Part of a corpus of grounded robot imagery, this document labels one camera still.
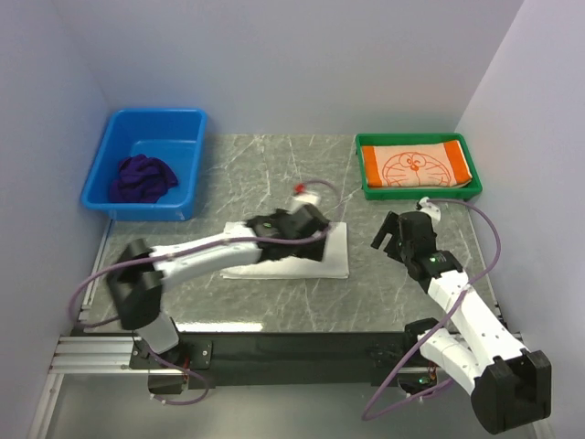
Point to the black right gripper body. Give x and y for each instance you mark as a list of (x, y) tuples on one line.
[(396, 249)]

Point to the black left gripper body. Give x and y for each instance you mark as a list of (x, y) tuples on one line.
[(313, 250)]

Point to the white towel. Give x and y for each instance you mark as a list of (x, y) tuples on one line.
[(334, 265)]

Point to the orange Doraemon towel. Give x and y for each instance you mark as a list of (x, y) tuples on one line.
[(410, 166)]

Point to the purple towel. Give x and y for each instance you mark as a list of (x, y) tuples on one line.
[(141, 179)]

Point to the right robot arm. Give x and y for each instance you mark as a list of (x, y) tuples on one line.
[(509, 384)]

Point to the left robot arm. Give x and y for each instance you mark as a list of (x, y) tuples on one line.
[(138, 281)]

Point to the green plastic tray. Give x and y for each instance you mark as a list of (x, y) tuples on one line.
[(466, 192)]

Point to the blue plastic bin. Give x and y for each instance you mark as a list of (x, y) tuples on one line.
[(174, 136)]

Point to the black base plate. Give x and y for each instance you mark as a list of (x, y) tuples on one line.
[(258, 358)]

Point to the aluminium mounting rail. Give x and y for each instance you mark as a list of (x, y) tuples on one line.
[(103, 354)]

